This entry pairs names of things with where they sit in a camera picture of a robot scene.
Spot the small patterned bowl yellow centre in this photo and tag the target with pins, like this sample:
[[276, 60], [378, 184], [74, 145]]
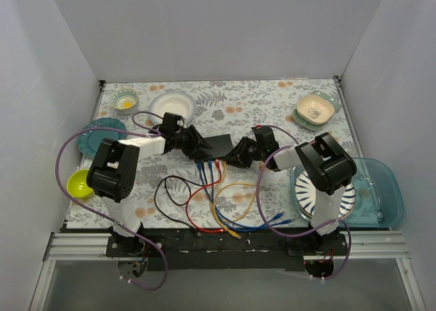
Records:
[[125, 101]]

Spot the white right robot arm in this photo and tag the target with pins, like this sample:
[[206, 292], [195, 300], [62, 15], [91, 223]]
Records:
[[328, 166]]

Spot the blue striped round plate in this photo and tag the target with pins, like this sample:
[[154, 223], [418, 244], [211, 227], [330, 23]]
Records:
[[305, 197]]

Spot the blue ethernet cable end port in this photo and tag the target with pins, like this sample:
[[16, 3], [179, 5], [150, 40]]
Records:
[[233, 223]]

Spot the aluminium frame rail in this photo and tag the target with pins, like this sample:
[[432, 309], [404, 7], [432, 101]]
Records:
[[90, 271]]

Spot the lime green bowl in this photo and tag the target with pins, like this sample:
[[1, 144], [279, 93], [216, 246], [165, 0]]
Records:
[[77, 185]]

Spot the white shallow bowl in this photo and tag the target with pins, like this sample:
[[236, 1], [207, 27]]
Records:
[[173, 102]]

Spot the yellow ethernet cable end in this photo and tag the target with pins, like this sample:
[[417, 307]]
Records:
[[250, 204]]

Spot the cream square bowl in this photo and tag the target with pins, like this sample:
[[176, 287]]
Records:
[[315, 109]]

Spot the transparent blue plastic tray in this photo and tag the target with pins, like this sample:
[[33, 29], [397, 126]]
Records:
[[379, 204]]

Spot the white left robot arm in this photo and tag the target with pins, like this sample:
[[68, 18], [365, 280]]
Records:
[[112, 174]]

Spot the floral patterned tablecloth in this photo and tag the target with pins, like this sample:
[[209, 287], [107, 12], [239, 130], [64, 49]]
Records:
[[162, 200]]

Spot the black network switch box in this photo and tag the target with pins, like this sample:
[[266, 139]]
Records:
[[221, 145]]

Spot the teal scalloped plate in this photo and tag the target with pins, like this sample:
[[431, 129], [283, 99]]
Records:
[[88, 143]]

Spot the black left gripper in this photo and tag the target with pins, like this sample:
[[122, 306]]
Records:
[[190, 142]]

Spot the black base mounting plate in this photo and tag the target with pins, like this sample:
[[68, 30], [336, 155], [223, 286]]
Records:
[[258, 250]]

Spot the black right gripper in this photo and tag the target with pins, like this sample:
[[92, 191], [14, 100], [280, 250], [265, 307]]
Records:
[[243, 151]]

